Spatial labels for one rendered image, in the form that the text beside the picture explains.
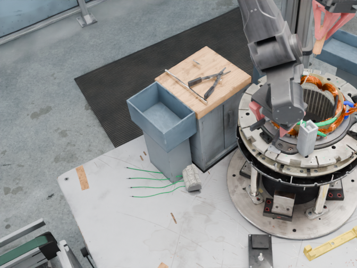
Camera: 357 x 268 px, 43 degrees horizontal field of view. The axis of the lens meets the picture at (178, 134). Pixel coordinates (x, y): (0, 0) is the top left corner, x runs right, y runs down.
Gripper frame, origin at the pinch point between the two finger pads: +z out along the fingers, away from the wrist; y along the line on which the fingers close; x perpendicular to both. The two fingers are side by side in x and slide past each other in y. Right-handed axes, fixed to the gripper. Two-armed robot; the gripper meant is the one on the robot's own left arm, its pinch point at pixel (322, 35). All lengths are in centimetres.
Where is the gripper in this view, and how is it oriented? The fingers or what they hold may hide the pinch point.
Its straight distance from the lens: 102.1
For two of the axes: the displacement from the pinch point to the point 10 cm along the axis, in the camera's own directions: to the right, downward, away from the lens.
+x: -4.1, -6.2, 6.7
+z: -1.9, 7.8, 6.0
